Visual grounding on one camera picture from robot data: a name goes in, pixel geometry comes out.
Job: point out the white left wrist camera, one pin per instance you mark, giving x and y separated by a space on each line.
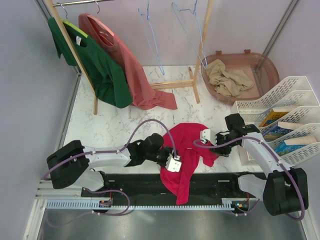
173 164

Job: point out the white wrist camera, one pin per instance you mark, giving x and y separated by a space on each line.
173 164
205 136

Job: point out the silver hanger under green shirt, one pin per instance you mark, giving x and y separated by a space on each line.
66 13

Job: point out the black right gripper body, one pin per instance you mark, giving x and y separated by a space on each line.
224 150

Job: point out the white plastic file organizer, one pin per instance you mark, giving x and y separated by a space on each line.
291 91

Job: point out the light blue book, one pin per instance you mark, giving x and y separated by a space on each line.
293 144

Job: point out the blue cover book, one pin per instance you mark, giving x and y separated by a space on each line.
280 129

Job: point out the wooden clothes rack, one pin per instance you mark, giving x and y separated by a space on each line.
192 82

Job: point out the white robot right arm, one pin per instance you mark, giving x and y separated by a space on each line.
285 189

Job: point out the yellow blue book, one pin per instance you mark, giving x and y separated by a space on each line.
275 114

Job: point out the pink translucent laundry basket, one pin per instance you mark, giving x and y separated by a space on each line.
259 68

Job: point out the beige crumpled garment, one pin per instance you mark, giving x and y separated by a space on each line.
227 83

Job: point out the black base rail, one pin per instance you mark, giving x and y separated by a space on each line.
203 187

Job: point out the white slotted cable duct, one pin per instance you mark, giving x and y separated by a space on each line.
226 204

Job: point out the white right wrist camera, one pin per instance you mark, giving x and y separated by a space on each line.
205 136

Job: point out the magenta t shirt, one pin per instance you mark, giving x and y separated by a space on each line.
184 135

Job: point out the green t shirt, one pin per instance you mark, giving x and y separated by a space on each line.
107 77

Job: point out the salmon pink t shirt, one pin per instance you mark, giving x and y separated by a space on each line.
143 95

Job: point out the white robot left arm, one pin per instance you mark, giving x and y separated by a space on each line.
73 164

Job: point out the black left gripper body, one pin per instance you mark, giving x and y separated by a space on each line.
161 156

